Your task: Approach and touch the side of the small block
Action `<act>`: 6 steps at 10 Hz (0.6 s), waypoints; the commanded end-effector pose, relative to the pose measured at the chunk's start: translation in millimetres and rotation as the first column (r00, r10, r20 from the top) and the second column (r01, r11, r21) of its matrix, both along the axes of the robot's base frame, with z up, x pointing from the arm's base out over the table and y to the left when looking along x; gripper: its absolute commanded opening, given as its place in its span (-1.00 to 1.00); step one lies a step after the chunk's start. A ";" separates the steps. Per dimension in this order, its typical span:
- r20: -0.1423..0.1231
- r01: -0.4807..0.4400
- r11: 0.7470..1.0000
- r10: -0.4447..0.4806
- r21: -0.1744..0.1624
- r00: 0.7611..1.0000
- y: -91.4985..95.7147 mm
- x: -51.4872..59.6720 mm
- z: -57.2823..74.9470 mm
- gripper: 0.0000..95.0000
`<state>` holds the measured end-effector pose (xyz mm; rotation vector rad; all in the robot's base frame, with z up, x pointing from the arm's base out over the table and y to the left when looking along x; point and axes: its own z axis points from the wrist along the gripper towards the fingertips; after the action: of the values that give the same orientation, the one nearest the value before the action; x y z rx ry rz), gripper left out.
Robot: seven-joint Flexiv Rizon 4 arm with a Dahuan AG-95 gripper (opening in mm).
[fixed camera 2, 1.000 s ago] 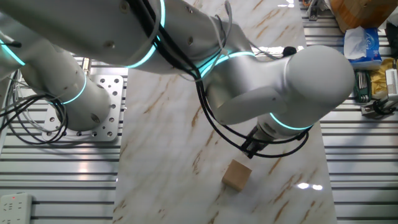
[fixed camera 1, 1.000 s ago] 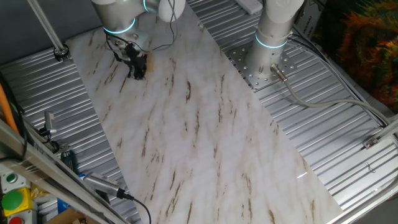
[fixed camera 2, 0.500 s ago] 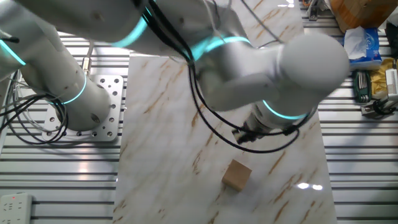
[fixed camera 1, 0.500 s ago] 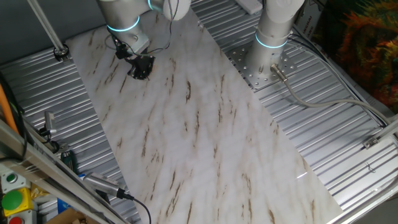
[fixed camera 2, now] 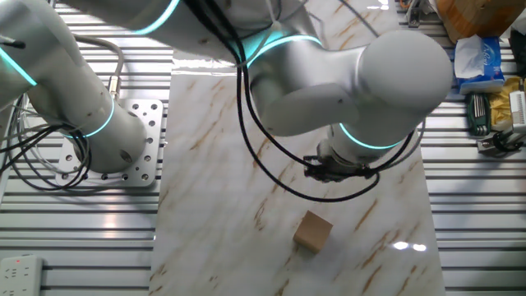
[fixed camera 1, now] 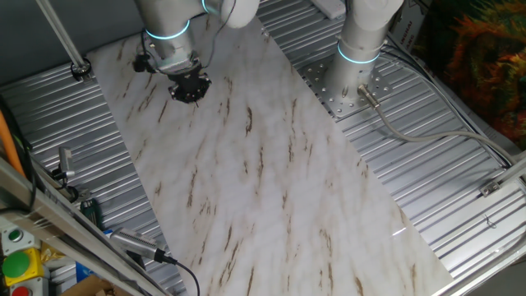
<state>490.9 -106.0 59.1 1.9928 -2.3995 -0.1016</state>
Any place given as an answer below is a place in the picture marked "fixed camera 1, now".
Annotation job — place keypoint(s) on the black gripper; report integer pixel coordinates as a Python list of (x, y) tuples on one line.
[(190, 82)]

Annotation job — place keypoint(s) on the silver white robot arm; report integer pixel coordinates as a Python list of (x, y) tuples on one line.
[(355, 70)]

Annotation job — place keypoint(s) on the black pole foot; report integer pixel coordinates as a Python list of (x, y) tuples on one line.
[(81, 70)]

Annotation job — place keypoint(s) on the white marble pattern mat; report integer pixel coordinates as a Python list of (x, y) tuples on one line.
[(267, 185)]

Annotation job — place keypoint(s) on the green hex key set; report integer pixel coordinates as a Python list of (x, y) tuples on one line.
[(91, 211)]

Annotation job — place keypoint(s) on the white power strip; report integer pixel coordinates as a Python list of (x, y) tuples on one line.
[(328, 7)]

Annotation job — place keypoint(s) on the blue tissue pack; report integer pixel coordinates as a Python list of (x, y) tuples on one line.
[(84, 272)]

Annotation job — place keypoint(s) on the brown cardboard box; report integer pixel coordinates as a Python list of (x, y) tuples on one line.
[(86, 287)]

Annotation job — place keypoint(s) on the white box small green button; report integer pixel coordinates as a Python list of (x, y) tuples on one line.
[(16, 236)]

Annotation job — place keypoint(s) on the white box red print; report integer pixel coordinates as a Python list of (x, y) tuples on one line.
[(407, 24)]

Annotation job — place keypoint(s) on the yellow box green push button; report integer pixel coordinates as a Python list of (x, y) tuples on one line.
[(16, 265)]

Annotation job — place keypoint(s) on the grey box red button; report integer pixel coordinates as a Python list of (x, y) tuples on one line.
[(20, 292)]

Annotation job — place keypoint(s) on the colourful orange green cloth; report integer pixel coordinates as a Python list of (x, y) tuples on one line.
[(481, 61)]

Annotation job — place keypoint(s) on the short aluminium profile bar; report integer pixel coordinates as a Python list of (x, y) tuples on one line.
[(513, 172)]

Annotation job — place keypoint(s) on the black round wrist camera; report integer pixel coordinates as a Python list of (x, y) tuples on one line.
[(141, 63)]

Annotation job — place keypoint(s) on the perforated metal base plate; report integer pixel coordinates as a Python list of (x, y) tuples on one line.
[(318, 82)]

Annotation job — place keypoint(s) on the small silver camera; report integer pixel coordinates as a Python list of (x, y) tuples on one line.
[(65, 160)]

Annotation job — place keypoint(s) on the aluminium frame pole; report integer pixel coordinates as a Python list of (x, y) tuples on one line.
[(61, 35)]

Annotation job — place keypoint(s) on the metal camera mount clamp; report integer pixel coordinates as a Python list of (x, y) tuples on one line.
[(76, 194)]

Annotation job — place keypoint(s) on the silver ribbed camera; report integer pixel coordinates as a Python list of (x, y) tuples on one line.
[(133, 242)]

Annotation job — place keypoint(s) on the aluminium frame beam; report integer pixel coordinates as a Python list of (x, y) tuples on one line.
[(53, 224)]

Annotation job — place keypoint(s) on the small metal corner bracket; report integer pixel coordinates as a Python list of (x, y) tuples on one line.
[(490, 189)]

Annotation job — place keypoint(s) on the aluminium table edge rail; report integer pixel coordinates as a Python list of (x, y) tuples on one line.
[(485, 273)]

